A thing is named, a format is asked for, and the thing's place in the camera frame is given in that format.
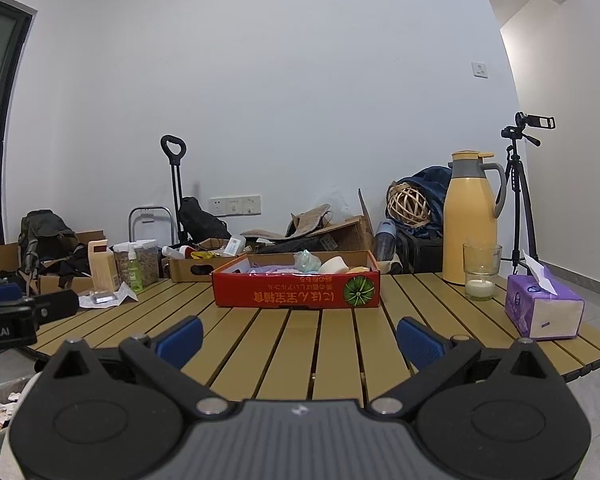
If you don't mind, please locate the trash bin with scraps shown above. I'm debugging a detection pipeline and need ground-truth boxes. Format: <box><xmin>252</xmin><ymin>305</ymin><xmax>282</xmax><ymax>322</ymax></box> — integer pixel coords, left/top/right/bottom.
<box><xmin>0</xmin><ymin>380</ymin><xmax>36</xmax><ymax>466</ymax></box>

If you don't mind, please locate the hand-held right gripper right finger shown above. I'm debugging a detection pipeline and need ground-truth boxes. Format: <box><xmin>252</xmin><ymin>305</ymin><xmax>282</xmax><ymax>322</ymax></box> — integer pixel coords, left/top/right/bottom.
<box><xmin>362</xmin><ymin>317</ymin><xmax>551</xmax><ymax>422</ymax></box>

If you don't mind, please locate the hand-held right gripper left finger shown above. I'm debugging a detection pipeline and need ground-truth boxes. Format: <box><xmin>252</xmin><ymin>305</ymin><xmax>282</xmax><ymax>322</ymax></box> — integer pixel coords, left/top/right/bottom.
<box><xmin>54</xmin><ymin>316</ymin><xmax>244</xmax><ymax>422</ymax></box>

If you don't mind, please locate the black trolley bag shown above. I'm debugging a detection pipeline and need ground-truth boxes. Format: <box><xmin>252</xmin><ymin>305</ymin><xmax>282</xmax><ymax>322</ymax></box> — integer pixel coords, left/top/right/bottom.
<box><xmin>177</xmin><ymin>197</ymin><xmax>231</xmax><ymax>243</ymax></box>

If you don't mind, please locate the rattan ball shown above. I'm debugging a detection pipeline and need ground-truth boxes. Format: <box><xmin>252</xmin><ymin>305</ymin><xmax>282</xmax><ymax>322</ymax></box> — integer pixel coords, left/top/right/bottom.
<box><xmin>387</xmin><ymin>185</ymin><xmax>431</xmax><ymax>227</ymax></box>

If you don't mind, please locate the low cardboard box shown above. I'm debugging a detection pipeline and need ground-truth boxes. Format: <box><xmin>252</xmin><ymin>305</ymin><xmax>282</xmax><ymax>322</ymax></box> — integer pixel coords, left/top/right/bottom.
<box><xmin>167</xmin><ymin>237</ymin><xmax>248</xmax><ymax>283</ymax></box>

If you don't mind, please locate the beige carton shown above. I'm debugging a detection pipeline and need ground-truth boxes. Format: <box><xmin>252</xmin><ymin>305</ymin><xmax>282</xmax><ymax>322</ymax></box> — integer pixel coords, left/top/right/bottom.
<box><xmin>88</xmin><ymin>240</ymin><xmax>121</xmax><ymax>292</ymax></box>

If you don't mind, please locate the glass cup with candle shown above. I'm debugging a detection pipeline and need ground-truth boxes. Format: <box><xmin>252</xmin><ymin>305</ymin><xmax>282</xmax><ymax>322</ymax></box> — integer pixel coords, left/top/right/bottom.
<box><xmin>462</xmin><ymin>243</ymin><xmax>503</xmax><ymax>302</ymax></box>

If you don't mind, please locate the black flat bag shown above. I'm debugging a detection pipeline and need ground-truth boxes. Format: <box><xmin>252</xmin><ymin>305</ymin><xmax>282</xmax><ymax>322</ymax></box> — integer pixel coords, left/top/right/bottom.
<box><xmin>255</xmin><ymin>240</ymin><xmax>326</xmax><ymax>256</ymax></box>

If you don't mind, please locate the yellow thermos jug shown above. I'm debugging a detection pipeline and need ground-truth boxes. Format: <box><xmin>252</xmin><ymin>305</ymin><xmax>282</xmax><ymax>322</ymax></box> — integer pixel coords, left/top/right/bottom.
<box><xmin>442</xmin><ymin>150</ymin><xmax>507</xmax><ymax>286</ymax></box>

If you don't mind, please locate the brown paper bag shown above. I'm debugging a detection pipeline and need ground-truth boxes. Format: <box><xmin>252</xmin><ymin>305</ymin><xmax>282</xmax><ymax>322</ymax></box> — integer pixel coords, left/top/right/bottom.
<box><xmin>286</xmin><ymin>204</ymin><xmax>332</xmax><ymax>238</ymax></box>

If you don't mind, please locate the dark blue jacket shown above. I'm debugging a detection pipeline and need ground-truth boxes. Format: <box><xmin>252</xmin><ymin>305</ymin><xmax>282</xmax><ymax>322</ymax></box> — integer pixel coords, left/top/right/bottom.
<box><xmin>397</xmin><ymin>166</ymin><xmax>453</xmax><ymax>238</ymax></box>

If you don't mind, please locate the red cardboard box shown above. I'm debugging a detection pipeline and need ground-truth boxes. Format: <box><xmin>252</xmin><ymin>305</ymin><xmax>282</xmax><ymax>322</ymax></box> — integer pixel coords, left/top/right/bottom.
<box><xmin>211</xmin><ymin>250</ymin><xmax>382</xmax><ymax>308</ymax></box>

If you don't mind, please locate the black trolley handle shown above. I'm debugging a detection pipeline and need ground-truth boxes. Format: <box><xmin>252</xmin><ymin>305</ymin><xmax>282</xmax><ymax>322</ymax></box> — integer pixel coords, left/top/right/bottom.
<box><xmin>161</xmin><ymin>135</ymin><xmax>188</xmax><ymax>243</ymax></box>

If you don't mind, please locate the blue water bottle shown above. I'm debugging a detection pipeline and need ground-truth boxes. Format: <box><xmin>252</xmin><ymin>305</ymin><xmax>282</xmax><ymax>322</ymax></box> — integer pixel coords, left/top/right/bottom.
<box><xmin>375</xmin><ymin>220</ymin><xmax>397</xmax><ymax>261</ymax></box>

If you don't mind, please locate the purple tissue box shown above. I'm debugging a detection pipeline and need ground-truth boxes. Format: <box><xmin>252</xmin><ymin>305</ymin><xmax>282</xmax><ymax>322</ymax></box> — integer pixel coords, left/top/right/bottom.
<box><xmin>505</xmin><ymin>254</ymin><xmax>585</xmax><ymax>341</ymax></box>

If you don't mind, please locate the folded silver step stool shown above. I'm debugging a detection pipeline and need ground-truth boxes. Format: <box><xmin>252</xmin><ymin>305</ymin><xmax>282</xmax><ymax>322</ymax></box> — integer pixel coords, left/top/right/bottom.
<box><xmin>128</xmin><ymin>206</ymin><xmax>173</xmax><ymax>247</ymax></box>

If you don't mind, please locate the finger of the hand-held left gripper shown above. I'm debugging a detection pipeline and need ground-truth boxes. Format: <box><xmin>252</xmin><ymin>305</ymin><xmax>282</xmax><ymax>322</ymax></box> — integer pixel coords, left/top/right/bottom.
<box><xmin>0</xmin><ymin>283</ymin><xmax>24</xmax><ymax>307</ymax></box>
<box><xmin>22</xmin><ymin>290</ymin><xmax>80</xmax><ymax>329</ymax></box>

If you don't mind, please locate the clear grain container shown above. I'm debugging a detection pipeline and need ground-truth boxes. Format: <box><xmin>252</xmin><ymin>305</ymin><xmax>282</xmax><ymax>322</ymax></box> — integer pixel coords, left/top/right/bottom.
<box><xmin>112</xmin><ymin>240</ymin><xmax>160</xmax><ymax>288</ymax></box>

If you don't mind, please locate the white crumpled paper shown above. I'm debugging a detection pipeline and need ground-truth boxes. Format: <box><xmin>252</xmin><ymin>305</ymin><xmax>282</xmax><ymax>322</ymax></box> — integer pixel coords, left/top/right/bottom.
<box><xmin>78</xmin><ymin>282</ymin><xmax>140</xmax><ymax>309</ymax></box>

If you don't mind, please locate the cardboard box with clothes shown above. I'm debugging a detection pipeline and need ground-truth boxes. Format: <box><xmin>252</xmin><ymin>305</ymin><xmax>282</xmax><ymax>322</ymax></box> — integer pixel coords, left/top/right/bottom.
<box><xmin>0</xmin><ymin>230</ymin><xmax>106</xmax><ymax>295</ymax></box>

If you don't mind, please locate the large open cardboard box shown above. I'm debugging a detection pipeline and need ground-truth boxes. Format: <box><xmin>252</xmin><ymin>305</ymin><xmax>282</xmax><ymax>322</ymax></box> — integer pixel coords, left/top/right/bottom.
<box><xmin>240</xmin><ymin>189</ymin><xmax>376</xmax><ymax>256</ymax></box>

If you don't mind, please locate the white wall socket strip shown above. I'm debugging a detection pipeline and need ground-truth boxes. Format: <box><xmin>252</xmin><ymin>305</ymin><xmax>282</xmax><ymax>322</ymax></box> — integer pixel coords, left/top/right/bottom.
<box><xmin>209</xmin><ymin>195</ymin><xmax>262</xmax><ymax>217</ymax></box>

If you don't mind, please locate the green spray bottle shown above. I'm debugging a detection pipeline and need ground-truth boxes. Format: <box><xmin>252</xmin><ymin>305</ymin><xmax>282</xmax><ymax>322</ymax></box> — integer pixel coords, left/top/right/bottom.
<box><xmin>126</xmin><ymin>244</ymin><xmax>145</xmax><ymax>293</ymax></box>

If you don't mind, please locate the dark green backpack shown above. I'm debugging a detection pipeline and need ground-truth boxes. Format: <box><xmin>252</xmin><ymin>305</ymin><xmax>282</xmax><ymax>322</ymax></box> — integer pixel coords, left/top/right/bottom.
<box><xmin>19</xmin><ymin>210</ymin><xmax>81</xmax><ymax>281</ymax></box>

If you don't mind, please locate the black tripod with camera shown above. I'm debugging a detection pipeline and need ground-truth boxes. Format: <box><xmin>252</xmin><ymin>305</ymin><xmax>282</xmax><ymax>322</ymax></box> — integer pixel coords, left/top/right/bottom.
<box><xmin>500</xmin><ymin>111</ymin><xmax>556</xmax><ymax>276</ymax></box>

